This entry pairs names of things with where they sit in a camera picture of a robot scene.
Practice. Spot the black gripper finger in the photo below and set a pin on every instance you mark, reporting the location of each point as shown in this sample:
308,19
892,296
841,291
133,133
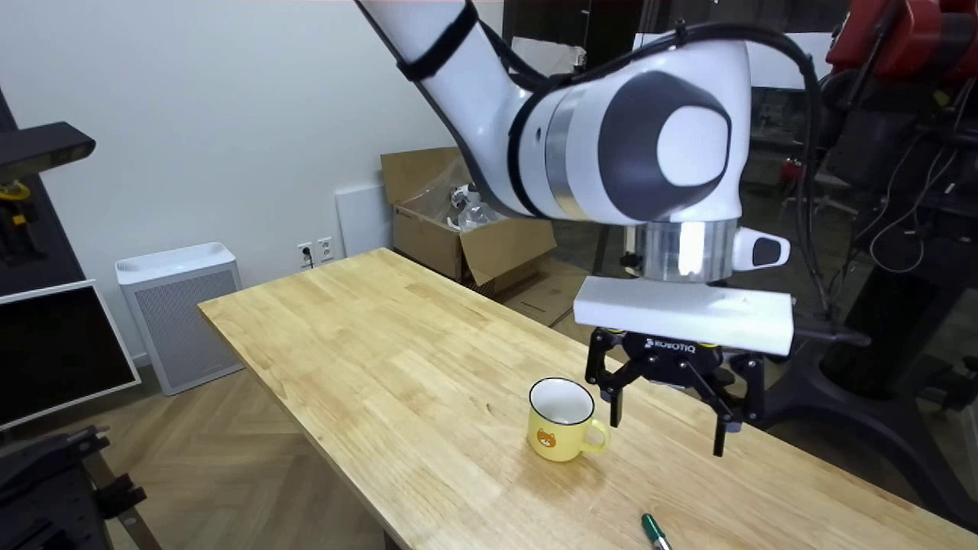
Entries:
617,386
726,413

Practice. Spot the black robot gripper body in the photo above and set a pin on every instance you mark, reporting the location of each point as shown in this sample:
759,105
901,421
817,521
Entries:
677,362

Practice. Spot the grey and green marker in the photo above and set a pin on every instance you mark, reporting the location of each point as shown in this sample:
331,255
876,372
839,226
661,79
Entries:
652,529

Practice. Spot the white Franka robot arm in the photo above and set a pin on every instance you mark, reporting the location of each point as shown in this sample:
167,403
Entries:
612,140

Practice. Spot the yellow enamel cup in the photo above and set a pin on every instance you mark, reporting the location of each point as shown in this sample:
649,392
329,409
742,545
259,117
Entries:
558,439

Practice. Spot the open cardboard box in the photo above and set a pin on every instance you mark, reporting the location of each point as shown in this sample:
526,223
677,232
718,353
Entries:
507,255

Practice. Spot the black office chair base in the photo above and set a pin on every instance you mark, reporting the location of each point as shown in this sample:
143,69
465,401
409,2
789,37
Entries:
896,326

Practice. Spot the red office chair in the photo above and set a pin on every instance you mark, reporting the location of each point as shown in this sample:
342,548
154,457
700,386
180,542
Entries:
796,172

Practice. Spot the clear plastic bag with metal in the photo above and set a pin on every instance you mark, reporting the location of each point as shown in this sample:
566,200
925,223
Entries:
465,208

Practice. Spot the white air purifier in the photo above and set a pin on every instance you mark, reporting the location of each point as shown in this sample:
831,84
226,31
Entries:
188,316

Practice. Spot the black white-framed monitor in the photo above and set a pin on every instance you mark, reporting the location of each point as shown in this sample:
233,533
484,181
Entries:
55,353

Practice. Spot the black shelf rack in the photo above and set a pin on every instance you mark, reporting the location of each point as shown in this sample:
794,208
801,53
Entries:
33,255

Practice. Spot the yellow black tool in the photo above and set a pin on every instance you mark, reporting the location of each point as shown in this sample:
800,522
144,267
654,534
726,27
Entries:
14,200

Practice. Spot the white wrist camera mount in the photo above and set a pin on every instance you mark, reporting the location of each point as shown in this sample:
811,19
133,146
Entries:
692,313

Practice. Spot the white wall panel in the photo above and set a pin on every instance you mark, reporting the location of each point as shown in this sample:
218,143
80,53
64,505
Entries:
358,217

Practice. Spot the white wall outlet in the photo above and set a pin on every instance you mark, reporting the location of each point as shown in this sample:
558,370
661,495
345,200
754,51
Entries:
315,248

